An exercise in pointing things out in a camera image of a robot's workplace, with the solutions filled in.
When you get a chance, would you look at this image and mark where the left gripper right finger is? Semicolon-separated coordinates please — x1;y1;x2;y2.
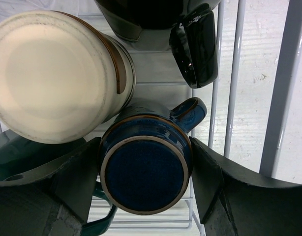
191;138;302;236

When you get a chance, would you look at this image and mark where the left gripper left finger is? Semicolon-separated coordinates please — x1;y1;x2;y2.
0;136;102;236

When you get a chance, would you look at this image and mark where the teal mug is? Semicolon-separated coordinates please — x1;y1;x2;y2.
0;130;119;236

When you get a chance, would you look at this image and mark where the cream brown-banded cup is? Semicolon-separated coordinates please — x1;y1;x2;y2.
0;10;136;144

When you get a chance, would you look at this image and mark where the black mug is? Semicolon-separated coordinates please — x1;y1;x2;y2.
95;0;219;89

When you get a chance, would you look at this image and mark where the white wire dish rack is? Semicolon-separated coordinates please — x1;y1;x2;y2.
86;0;302;236

